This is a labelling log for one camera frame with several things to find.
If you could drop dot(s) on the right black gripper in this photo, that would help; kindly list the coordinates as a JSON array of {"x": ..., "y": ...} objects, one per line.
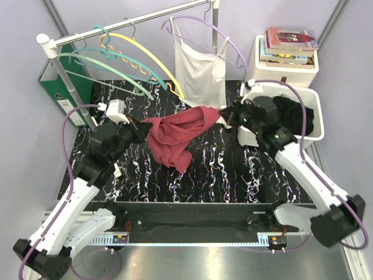
[{"x": 234, "y": 110}]

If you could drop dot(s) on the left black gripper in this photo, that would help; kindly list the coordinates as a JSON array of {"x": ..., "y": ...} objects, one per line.
[{"x": 141, "y": 129}]

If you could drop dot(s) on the dark red tank top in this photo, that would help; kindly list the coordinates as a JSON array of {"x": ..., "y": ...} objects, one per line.
[{"x": 169, "y": 136}]

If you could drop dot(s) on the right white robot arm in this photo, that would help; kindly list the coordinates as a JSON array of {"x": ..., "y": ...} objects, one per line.
[{"x": 336, "y": 214}]

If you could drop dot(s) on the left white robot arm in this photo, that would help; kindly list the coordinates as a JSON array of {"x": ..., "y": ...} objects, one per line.
[{"x": 52, "y": 248}]

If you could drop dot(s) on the white tank top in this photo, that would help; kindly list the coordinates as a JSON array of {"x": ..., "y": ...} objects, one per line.
[{"x": 201, "y": 76}]

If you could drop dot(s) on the yellow hanger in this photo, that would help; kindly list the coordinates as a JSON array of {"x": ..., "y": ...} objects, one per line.
[{"x": 151, "y": 58}]

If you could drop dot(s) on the teal hanger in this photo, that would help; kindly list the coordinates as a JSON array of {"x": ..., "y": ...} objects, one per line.
[{"x": 110, "y": 54}]

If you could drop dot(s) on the purple hanger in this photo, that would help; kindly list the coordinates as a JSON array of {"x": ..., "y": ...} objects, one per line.
[{"x": 241, "y": 62}]

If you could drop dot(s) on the light green hanger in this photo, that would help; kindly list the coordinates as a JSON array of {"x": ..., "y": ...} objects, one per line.
[{"x": 84, "y": 60}]

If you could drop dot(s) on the black marbled mat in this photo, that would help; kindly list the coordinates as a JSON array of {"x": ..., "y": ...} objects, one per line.
[{"x": 221, "y": 170}]

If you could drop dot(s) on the white storage box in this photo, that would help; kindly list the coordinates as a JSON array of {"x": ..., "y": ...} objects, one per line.
[{"x": 299, "y": 77}]

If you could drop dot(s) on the black garment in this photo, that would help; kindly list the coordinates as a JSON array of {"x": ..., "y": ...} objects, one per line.
[{"x": 289, "y": 113}]

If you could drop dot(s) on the middle book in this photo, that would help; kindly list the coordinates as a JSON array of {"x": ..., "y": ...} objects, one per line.
[{"x": 264, "y": 54}]

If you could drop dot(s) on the white laundry bin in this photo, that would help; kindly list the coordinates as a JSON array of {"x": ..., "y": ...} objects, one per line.
[{"x": 310, "y": 99}]

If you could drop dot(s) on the top pink book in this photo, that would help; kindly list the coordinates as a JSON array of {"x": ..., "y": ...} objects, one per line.
[{"x": 290, "y": 39}]

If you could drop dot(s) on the bottom book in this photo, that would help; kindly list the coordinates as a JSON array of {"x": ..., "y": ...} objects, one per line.
[{"x": 287, "y": 64}]

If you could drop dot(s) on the green binder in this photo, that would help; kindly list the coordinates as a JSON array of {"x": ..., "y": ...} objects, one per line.
[{"x": 53, "y": 84}]

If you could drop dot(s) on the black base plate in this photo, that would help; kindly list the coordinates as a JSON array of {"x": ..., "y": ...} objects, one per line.
[{"x": 146, "y": 216}]

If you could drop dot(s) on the silver clothes rail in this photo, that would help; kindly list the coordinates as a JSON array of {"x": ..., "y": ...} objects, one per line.
[{"x": 49, "y": 45}]

